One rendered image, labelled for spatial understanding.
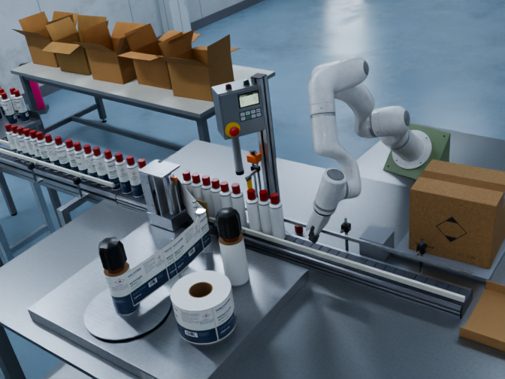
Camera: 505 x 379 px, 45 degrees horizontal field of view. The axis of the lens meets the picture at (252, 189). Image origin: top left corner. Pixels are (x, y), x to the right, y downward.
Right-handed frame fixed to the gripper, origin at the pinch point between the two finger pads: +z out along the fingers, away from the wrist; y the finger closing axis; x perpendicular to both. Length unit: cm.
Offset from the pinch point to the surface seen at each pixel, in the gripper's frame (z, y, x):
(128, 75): 91, -129, -218
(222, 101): -35, 0, -50
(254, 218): 6.3, 2.6, -25.0
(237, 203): 5.1, 1.6, -34.2
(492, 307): -12, -5, 65
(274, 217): 0.5, 1.8, -16.9
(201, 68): 47, -121, -148
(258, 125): -25.4, -9.9, -38.8
